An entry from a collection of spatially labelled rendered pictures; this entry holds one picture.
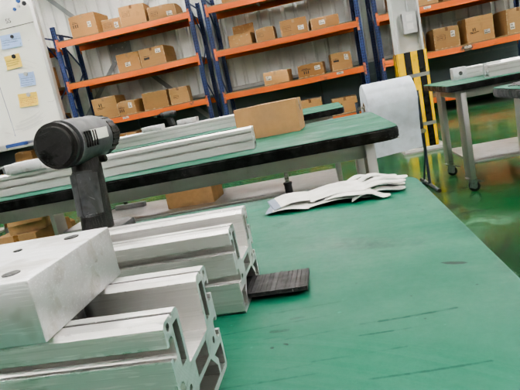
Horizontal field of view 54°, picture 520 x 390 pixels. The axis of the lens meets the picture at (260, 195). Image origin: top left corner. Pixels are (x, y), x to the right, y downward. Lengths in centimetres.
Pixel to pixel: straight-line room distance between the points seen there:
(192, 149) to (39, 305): 172
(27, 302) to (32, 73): 338
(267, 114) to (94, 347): 214
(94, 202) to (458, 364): 48
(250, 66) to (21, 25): 766
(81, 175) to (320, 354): 41
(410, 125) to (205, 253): 358
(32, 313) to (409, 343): 26
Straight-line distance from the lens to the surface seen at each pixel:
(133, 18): 1051
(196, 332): 38
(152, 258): 52
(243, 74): 1096
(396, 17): 615
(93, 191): 70
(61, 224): 445
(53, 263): 35
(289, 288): 51
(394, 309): 46
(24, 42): 370
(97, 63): 1183
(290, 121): 240
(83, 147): 67
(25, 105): 371
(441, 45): 1015
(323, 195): 86
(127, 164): 211
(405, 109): 398
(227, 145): 201
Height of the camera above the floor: 98
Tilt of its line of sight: 11 degrees down
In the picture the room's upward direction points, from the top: 12 degrees counter-clockwise
